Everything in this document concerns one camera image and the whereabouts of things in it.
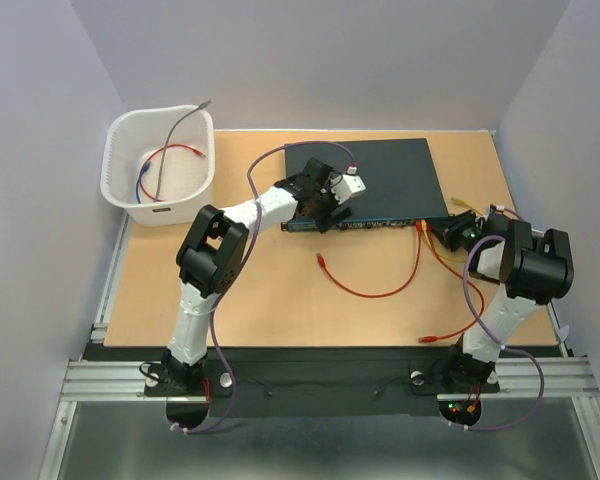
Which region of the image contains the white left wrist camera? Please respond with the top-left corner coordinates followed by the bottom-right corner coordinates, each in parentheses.
top-left (330, 166), bottom-right (366, 204)

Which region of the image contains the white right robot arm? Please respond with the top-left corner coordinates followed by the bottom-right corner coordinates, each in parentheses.
top-left (412, 209), bottom-right (574, 395)

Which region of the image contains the aluminium frame rail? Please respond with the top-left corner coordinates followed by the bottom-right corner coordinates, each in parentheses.
top-left (60, 357), bottom-right (600, 403)

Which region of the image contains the red patch cable long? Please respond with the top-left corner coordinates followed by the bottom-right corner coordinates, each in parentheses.
top-left (417, 220), bottom-right (476, 345)

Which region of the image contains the grey cable in basket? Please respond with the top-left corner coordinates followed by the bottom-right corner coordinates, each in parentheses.
top-left (152, 99), bottom-right (213, 202)

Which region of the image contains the blue cable in basket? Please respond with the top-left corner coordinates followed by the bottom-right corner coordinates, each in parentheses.
top-left (136, 159), bottom-right (154, 205)

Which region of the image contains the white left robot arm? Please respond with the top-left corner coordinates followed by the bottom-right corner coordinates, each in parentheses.
top-left (141, 158), bottom-right (366, 396)

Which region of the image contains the red cable in basket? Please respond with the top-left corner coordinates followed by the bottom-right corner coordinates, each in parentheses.
top-left (140, 143), bottom-right (207, 204)

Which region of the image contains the red patch cable looped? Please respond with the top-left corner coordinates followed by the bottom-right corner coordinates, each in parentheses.
top-left (313, 219), bottom-right (427, 300)

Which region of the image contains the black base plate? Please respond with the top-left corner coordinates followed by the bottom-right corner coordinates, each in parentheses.
top-left (79, 344), bottom-right (567, 418)

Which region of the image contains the white plastic basket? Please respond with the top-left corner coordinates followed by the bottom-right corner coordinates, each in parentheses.
top-left (100, 105), bottom-right (215, 227)

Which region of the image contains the dark blue network switch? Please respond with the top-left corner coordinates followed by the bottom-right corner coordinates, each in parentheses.
top-left (280, 138), bottom-right (452, 233)

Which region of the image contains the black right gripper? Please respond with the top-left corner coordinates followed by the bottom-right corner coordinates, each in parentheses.
top-left (426, 207), bottom-right (482, 251)

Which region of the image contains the yellow patch cable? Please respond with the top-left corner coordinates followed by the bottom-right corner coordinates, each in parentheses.
top-left (424, 195), bottom-right (486, 264)

